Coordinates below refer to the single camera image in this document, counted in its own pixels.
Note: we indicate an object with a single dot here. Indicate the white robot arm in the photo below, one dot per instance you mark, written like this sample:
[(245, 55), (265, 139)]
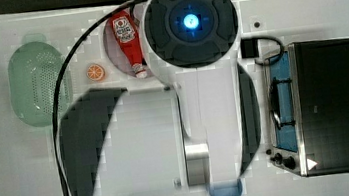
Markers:
[(192, 46)]

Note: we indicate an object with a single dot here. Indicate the black toaster oven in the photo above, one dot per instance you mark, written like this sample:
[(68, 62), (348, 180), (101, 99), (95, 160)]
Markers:
[(308, 105)]

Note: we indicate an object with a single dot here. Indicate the grey round plate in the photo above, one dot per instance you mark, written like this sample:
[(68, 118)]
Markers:
[(116, 56)]

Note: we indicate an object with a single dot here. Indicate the orange slice toy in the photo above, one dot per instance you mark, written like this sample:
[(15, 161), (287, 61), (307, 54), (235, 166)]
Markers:
[(95, 73)]

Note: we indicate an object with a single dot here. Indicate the red ketchup bottle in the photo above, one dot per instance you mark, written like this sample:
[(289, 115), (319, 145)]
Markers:
[(127, 37)]

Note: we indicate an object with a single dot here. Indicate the blue round bowl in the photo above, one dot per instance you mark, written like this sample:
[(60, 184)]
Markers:
[(234, 188)]

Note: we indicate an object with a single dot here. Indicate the green perforated colander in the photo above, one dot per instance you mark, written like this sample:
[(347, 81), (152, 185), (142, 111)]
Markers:
[(33, 70)]

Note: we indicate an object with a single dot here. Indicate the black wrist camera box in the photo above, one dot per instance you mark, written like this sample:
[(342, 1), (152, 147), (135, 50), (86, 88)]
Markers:
[(249, 49)]

